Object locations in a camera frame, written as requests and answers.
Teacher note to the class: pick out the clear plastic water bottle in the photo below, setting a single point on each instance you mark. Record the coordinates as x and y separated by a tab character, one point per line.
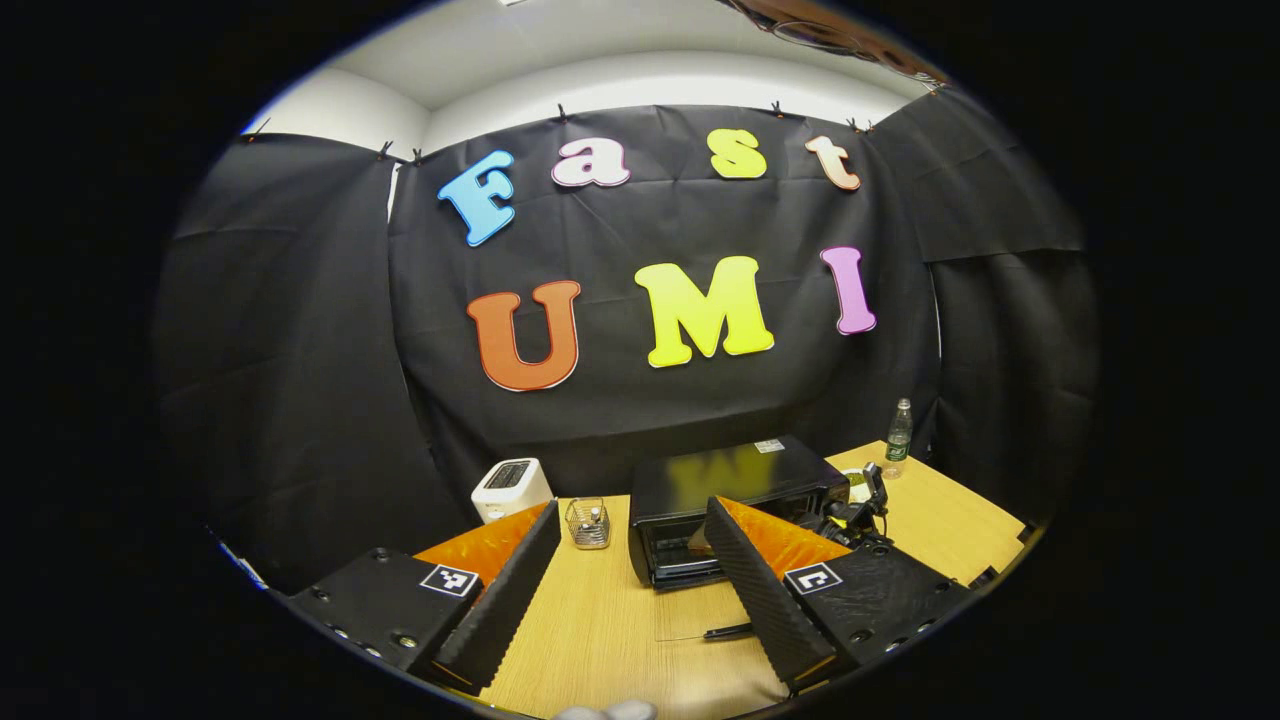
898	440

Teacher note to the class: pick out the white toaster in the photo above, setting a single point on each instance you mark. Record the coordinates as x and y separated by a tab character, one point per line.
510	490

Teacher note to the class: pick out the black backdrop cloth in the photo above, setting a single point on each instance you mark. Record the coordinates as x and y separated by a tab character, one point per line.
300	350

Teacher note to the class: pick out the black electric oven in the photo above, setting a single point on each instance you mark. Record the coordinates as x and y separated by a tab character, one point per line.
720	475

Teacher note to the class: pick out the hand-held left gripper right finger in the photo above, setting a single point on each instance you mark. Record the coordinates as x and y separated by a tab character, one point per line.
765	600

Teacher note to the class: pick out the white compartment seasoning dish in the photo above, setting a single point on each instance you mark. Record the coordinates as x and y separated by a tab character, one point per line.
852	488

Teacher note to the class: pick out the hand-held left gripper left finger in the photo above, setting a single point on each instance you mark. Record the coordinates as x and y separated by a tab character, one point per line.
500	605

